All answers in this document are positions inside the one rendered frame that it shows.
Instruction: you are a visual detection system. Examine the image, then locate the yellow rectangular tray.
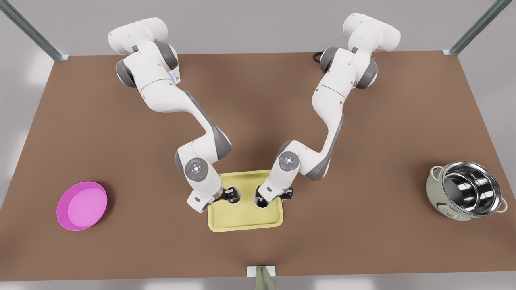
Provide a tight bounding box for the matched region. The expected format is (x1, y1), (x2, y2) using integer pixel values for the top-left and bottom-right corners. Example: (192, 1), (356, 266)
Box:
(208, 170), (284, 232)

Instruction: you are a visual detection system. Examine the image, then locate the pink round bowl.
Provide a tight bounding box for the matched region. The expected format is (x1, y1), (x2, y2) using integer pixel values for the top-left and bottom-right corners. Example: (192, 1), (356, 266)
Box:
(56, 181), (108, 232)

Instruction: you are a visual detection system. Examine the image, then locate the pale green steel-lined pot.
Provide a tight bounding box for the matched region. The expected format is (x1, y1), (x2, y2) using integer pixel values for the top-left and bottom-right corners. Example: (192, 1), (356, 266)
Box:
(426, 161), (508, 222)

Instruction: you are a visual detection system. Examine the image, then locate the silver frame post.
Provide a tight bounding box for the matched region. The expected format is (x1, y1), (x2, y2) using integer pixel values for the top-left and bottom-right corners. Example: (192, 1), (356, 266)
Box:
(0, 0), (69, 62)
(247, 265), (276, 290)
(443, 0), (513, 56)

